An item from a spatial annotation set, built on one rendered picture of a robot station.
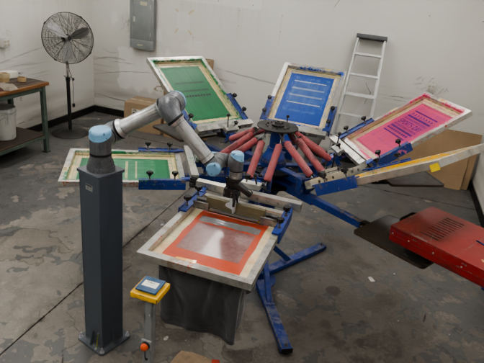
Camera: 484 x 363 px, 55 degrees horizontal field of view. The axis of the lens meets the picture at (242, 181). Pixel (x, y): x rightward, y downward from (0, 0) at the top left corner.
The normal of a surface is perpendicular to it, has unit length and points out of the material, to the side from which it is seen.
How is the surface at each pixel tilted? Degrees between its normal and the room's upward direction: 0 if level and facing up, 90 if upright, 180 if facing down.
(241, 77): 90
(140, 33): 90
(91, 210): 90
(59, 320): 0
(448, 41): 90
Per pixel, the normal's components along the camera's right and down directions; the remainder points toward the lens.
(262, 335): 0.10, -0.91
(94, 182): -0.58, 0.27
